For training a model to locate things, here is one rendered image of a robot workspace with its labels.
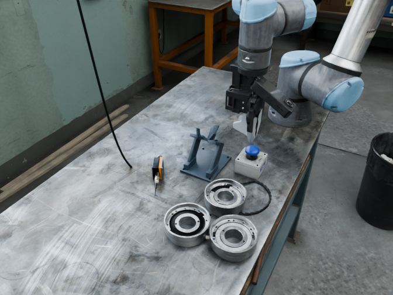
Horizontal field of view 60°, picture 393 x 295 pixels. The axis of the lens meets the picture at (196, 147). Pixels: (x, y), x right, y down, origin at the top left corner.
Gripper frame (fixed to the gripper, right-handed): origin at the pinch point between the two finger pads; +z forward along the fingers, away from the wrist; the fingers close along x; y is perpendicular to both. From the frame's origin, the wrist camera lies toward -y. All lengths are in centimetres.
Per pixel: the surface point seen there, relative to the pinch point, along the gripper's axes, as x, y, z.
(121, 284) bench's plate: 46.3, 8.9, 10.8
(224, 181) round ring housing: 11.7, 2.6, 7.3
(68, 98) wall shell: -71, 161, 62
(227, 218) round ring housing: 22.8, -3.3, 7.4
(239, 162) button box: 3.5, 2.1, 6.6
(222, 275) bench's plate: 34.5, -7.9, 10.8
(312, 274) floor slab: -36, -24, 91
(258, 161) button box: 1.1, -2.6, 6.3
